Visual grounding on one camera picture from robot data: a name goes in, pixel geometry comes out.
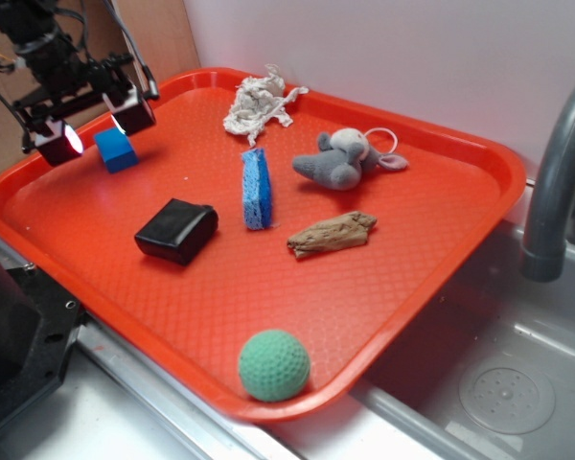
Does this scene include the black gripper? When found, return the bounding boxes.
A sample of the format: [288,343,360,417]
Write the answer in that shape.
[12,36,156,167]

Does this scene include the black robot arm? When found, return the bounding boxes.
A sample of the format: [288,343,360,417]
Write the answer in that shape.
[0,1,159,167]

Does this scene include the white crumpled rag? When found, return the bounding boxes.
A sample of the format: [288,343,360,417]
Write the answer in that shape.
[223,64,310,148]

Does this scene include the grey plush elephant toy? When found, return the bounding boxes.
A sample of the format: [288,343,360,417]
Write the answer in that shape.
[292,127,409,191]

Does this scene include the blue sponge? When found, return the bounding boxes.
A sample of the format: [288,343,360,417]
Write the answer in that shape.
[241,149,272,230]

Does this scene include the grey sink faucet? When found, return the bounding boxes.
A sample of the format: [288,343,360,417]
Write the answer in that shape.
[519,88,575,283]

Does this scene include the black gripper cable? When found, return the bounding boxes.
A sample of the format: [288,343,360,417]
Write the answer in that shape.
[100,0,161,102]

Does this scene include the red plastic tray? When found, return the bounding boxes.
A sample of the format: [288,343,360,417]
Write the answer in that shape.
[0,68,526,423]

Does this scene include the blue rectangular block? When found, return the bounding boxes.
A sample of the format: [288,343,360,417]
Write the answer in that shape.
[93,127,139,173]

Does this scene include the green dimpled foam ball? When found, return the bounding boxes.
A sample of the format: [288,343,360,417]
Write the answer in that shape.
[238,330,311,403]

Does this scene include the black rectangular pouch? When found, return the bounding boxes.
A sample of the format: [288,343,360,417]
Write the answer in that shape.
[134,198,219,265]

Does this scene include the grey plastic sink basin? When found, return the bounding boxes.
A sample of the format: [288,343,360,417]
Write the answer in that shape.
[267,195,575,459]

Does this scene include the brown wood piece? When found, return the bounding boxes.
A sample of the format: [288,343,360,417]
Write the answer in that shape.
[287,211,378,259]

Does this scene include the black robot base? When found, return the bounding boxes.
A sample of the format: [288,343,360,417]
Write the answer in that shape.
[0,262,81,431]

